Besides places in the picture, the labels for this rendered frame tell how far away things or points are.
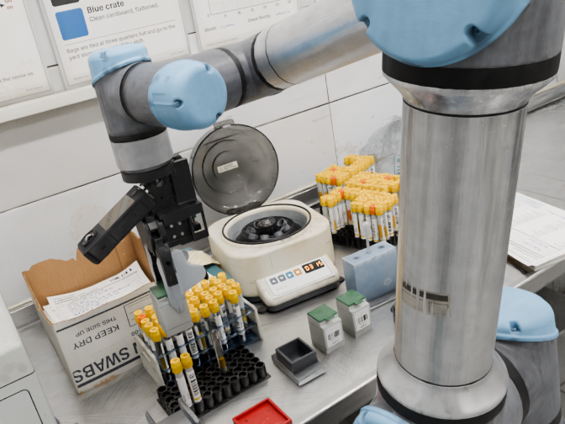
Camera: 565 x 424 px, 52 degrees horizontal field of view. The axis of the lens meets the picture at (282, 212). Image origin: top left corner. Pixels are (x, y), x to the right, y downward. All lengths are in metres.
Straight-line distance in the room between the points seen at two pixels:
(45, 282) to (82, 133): 0.33
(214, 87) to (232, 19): 0.80
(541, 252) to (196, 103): 0.85
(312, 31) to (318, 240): 0.66
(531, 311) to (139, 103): 0.48
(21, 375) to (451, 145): 0.55
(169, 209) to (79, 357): 0.40
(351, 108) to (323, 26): 1.07
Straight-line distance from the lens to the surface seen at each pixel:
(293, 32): 0.66
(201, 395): 0.99
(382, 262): 1.14
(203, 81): 0.65
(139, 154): 0.75
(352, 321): 1.06
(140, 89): 0.68
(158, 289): 0.86
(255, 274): 1.19
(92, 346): 1.10
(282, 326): 1.14
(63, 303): 1.31
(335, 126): 1.66
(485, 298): 0.48
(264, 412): 0.96
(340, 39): 0.62
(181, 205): 0.80
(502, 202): 0.44
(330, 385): 0.99
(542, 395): 0.69
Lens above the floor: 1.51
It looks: 23 degrees down
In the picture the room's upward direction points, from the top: 10 degrees counter-clockwise
